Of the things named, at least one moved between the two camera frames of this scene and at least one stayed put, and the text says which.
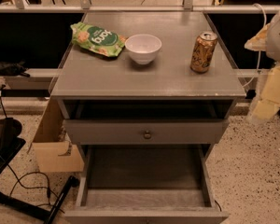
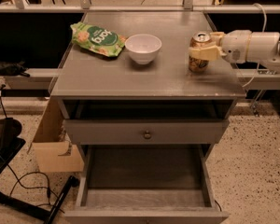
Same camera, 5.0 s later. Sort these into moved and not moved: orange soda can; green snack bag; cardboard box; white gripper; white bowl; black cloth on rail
Moved: white gripper; orange soda can
Not moved: white bowl; black cloth on rail; green snack bag; cardboard box
